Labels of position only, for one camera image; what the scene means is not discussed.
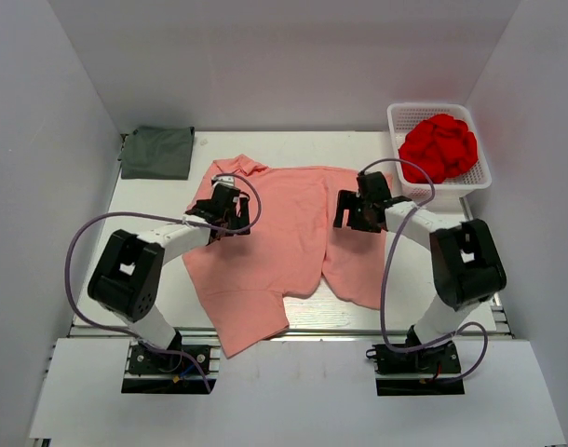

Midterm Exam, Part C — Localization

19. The pink t shirt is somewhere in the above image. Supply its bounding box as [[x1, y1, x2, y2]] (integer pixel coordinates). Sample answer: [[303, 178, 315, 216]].
[[183, 155, 386, 358]]

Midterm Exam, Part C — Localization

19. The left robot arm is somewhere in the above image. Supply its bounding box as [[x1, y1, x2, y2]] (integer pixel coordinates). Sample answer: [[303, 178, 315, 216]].
[[88, 175, 250, 372]]

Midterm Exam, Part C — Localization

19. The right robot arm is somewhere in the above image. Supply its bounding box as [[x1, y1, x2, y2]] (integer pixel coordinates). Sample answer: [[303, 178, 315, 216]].
[[333, 171, 507, 372]]

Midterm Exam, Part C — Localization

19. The white plastic basket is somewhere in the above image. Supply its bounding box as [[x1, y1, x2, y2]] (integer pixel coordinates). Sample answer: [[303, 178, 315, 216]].
[[387, 102, 492, 198]]

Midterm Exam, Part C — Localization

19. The red t shirt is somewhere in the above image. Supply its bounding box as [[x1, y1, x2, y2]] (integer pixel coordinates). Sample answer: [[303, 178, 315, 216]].
[[399, 114, 479, 183]]

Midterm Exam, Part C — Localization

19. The folded green t shirt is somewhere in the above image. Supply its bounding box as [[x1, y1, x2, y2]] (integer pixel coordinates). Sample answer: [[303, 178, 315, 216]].
[[118, 127, 196, 181]]

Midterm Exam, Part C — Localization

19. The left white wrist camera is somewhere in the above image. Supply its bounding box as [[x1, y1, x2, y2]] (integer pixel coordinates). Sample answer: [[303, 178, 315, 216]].
[[211, 174, 235, 187]]

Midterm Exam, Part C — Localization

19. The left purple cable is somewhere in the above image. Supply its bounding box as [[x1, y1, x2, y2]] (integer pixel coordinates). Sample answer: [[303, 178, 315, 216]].
[[64, 172, 263, 392]]

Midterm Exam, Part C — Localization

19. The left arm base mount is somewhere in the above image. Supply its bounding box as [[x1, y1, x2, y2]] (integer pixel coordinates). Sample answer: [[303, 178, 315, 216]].
[[121, 344, 221, 395]]

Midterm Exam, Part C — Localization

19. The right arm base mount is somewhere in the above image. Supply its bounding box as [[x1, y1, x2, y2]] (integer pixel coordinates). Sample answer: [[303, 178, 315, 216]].
[[365, 342, 465, 397]]

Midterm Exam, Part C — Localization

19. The aluminium rail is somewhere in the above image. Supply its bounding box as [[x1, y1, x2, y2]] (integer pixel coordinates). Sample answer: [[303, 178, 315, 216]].
[[68, 322, 514, 339]]

